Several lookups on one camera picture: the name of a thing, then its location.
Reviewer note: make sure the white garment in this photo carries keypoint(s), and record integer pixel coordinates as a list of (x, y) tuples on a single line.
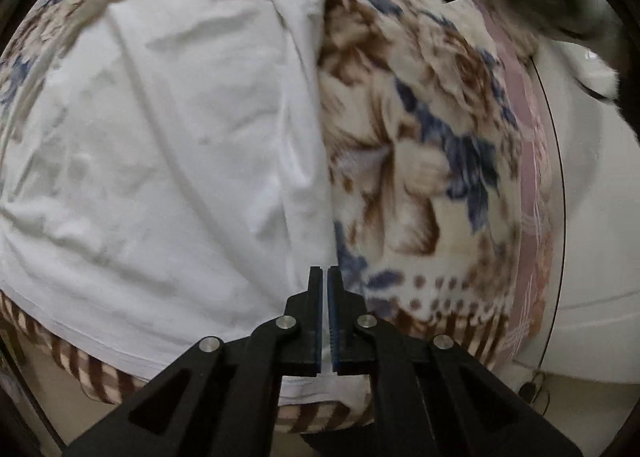
[(165, 147)]

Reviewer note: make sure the pink patterned bed sheet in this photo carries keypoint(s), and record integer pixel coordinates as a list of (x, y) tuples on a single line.
[(532, 187)]

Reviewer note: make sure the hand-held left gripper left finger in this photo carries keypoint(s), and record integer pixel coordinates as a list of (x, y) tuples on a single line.
[(314, 322)]

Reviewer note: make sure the floral fleece blanket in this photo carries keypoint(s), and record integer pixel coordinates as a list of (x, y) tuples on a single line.
[(425, 147)]

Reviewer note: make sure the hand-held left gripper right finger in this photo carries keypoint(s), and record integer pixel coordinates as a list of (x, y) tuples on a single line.
[(334, 322)]

